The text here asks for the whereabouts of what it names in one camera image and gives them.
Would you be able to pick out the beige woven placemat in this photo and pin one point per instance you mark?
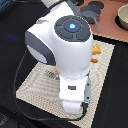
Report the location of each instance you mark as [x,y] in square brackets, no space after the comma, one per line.
[42,92]

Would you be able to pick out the knife with wooden handle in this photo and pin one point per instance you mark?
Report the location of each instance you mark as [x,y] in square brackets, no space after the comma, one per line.
[94,60]

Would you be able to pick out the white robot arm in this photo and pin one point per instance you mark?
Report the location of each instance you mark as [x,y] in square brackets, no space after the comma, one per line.
[64,39]

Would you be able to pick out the fork with wooden handle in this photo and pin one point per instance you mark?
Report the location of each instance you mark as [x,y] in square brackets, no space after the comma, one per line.
[51,75]

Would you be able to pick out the grey frying pan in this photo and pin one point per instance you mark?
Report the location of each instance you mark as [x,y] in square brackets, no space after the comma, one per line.
[91,14]

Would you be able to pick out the beige bowl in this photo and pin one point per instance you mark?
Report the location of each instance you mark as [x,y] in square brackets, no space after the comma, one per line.
[123,16]

